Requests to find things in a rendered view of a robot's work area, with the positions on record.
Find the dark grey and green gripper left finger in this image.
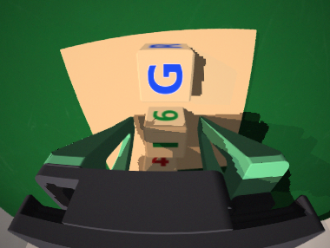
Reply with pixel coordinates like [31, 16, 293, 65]
[44, 116, 135, 170]

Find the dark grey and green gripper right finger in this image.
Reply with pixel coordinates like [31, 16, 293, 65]
[197, 116, 289, 200]

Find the peach flat mat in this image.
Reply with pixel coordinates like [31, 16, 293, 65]
[60, 29, 256, 171]

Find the beige letter block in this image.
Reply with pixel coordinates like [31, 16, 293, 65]
[143, 152, 177, 171]
[136, 43, 195, 102]
[143, 107, 188, 158]

